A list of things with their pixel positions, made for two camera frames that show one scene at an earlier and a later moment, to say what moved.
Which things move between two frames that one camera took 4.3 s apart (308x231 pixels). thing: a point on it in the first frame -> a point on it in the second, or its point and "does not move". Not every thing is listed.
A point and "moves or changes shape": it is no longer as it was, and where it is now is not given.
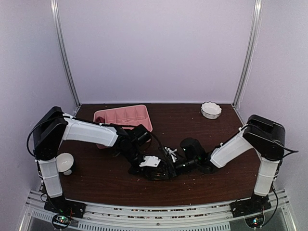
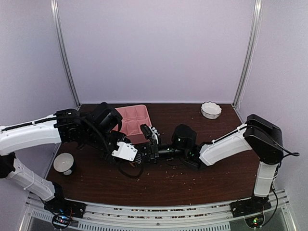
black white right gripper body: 192,166 -> 153,152
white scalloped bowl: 211,110 does not move
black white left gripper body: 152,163 -> 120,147
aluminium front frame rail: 183,216 does not move
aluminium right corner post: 257,13 does not move
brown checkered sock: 157,173 moves or changes shape
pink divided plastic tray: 127,117 does not move
